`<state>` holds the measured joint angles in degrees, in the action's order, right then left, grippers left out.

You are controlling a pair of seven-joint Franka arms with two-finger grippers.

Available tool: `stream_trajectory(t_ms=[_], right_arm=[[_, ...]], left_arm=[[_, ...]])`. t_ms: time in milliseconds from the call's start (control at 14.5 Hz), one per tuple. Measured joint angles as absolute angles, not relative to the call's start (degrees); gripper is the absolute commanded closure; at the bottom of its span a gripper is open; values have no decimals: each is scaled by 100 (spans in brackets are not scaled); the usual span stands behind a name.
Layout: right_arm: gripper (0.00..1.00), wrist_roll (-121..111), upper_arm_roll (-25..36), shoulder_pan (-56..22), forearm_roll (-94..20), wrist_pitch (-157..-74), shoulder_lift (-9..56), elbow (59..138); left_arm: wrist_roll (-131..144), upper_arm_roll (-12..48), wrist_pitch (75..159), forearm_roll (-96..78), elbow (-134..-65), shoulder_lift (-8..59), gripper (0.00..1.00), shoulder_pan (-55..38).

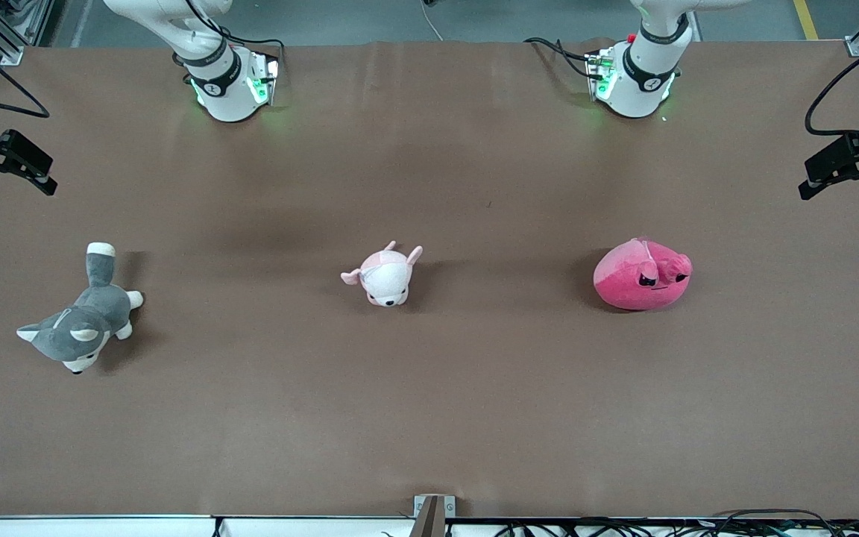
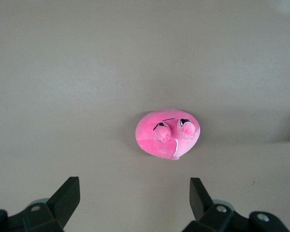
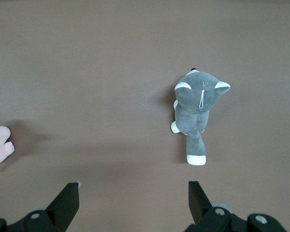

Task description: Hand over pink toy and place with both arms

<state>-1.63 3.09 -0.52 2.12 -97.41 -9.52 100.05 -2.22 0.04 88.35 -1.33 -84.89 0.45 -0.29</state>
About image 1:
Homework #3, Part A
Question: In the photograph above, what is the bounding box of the metal base connector plate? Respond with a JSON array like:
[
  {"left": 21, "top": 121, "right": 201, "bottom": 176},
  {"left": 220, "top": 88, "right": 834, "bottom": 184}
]
[
  {"left": 247, "top": 51, "right": 281, "bottom": 107},
  {"left": 585, "top": 46, "right": 618, "bottom": 102}
]

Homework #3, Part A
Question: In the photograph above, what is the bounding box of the metal left base connector plate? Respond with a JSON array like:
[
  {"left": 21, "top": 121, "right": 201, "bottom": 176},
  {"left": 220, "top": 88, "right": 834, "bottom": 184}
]
[{"left": 585, "top": 46, "right": 618, "bottom": 102}]

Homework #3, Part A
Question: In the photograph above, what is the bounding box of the thin white floor cable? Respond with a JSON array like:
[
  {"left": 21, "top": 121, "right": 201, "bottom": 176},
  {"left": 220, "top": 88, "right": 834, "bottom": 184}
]
[{"left": 421, "top": 0, "right": 446, "bottom": 43}]

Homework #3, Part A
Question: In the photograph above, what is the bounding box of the black base cable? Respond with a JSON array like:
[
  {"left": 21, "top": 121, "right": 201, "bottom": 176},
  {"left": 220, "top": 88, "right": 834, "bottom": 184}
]
[
  {"left": 523, "top": 36, "right": 602, "bottom": 81},
  {"left": 183, "top": 0, "right": 286, "bottom": 75}
]

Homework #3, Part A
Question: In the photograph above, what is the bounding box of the black left base cable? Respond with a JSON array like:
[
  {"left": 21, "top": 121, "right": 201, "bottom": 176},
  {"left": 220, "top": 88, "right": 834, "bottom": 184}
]
[{"left": 523, "top": 36, "right": 602, "bottom": 81}]

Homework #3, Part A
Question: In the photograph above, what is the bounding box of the black right base cable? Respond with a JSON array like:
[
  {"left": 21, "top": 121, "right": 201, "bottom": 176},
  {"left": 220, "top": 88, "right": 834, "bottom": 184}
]
[{"left": 183, "top": 0, "right": 286, "bottom": 75}]

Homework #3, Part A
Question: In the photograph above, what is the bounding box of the small pale pink plush dog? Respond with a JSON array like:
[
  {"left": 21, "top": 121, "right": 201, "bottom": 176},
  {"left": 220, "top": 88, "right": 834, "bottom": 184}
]
[{"left": 340, "top": 240, "right": 424, "bottom": 308}]

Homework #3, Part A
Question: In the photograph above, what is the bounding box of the white table edge rail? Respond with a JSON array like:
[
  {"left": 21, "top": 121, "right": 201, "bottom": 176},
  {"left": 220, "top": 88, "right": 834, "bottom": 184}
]
[{"left": 0, "top": 514, "right": 859, "bottom": 537}]

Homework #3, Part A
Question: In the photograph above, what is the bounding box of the round hot pink plush toy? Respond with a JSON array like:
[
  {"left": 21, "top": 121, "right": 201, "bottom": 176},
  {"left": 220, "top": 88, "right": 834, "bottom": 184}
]
[{"left": 593, "top": 237, "right": 693, "bottom": 312}]

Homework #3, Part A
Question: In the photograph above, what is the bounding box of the brown table cover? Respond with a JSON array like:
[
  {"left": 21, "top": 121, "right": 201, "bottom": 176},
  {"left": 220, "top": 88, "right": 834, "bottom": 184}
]
[{"left": 0, "top": 39, "right": 859, "bottom": 520}]

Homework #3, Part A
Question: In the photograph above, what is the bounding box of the metal right base connector plate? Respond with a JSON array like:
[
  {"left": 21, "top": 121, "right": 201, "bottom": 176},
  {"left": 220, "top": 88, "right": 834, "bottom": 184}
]
[{"left": 247, "top": 51, "right": 281, "bottom": 107}]

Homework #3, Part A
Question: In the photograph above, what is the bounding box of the grey white husky plush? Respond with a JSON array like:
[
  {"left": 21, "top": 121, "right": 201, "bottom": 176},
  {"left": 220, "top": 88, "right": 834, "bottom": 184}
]
[{"left": 16, "top": 242, "right": 145, "bottom": 375}]

